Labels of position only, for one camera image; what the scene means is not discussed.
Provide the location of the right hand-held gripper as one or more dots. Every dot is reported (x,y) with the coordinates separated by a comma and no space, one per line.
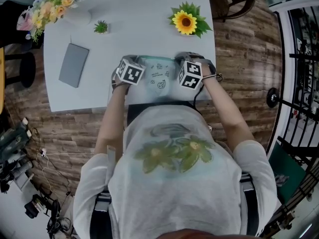
(190,75)

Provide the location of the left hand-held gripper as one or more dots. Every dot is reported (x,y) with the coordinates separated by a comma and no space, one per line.
(130,73)

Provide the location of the light printed cloth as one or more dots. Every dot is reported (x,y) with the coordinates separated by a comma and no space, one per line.
(159,76)

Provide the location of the person's right forearm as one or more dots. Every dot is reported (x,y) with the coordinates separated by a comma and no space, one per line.
(219,103)

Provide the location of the person's left forearm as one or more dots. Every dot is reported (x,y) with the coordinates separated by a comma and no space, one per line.
(112,113)

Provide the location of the potted artificial sunflower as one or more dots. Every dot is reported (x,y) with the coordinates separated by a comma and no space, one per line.
(187,21)

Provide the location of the small green potted plant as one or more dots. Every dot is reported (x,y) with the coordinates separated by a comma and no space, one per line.
(101,27)

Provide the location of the gray notebook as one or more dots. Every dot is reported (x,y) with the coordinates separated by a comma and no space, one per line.
(73,65)

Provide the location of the white ceramic vase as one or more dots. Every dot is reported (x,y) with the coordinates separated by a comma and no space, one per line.
(79,16)

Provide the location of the black round metal disc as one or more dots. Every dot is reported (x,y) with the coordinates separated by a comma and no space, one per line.
(272,97)

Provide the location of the yellow artificial flower bouquet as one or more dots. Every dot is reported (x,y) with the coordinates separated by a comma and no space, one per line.
(53,6)

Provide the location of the black round stool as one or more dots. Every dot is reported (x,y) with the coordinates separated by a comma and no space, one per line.
(27,70)

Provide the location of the black metal railing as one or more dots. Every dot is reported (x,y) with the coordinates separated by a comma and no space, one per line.
(304,56)

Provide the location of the white power adapter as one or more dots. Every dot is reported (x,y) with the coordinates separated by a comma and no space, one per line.
(42,153)

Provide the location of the pink bag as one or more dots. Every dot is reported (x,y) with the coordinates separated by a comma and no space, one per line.
(23,21)

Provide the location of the person's white shirt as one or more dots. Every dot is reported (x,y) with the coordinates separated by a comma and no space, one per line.
(174,195)

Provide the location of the yellow wooden table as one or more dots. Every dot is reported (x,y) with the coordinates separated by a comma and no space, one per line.
(2,83)

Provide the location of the green board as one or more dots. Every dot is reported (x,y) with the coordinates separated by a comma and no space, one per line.
(286,168)

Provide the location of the black office chair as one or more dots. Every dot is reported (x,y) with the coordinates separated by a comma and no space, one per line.
(10,14)

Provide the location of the pile of black equipment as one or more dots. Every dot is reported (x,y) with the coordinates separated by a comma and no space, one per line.
(53,208)

